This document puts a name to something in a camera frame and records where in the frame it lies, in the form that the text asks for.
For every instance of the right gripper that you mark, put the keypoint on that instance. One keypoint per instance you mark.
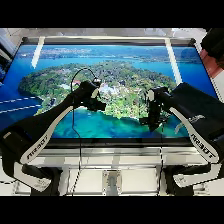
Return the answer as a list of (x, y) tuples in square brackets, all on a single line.
[(156, 106)]

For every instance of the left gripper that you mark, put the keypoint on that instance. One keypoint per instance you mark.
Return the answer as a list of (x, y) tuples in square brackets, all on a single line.
[(88, 96)]

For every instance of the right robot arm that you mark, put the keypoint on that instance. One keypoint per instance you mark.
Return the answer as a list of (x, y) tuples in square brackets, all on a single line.
[(200, 113)]

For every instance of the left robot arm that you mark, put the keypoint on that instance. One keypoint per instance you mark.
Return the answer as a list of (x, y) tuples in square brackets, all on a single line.
[(36, 133)]

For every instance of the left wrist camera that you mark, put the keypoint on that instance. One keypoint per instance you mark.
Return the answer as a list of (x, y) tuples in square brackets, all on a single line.
[(96, 82)]

